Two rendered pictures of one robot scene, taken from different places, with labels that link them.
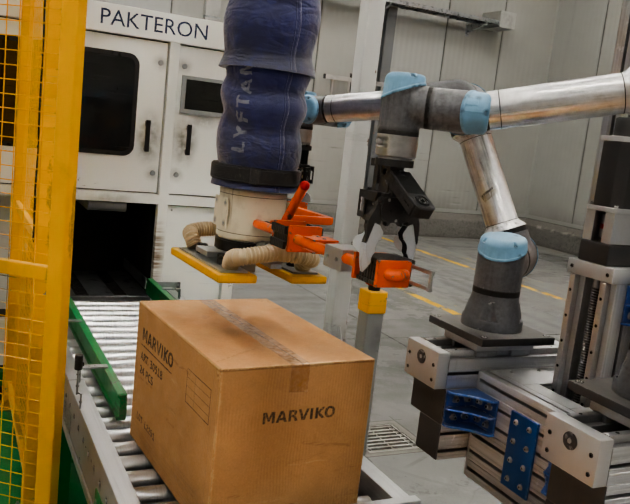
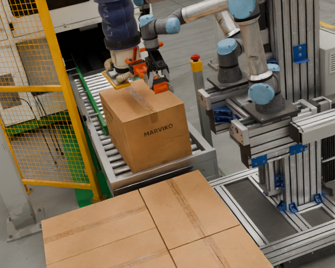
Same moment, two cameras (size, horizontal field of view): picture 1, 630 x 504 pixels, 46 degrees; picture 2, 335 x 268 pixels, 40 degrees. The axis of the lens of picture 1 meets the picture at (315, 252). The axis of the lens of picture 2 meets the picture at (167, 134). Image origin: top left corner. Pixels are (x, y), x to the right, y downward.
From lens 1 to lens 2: 1.19 m
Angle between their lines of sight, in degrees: 23
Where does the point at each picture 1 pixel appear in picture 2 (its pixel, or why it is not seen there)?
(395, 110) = (144, 32)
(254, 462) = (145, 149)
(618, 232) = not seen: hidden behind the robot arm
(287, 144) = (128, 27)
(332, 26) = not seen: outside the picture
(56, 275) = (65, 89)
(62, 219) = (59, 67)
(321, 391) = (164, 119)
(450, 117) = (163, 31)
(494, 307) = (226, 73)
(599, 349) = not seen: hidden behind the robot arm
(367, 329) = (196, 78)
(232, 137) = (107, 30)
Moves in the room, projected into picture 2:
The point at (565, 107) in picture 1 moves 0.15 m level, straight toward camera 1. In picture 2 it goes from (209, 11) to (197, 21)
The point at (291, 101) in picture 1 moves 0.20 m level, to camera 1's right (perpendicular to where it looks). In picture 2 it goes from (124, 10) to (158, 6)
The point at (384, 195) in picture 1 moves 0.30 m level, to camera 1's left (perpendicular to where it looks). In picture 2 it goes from (150, 61) to (93, 68)
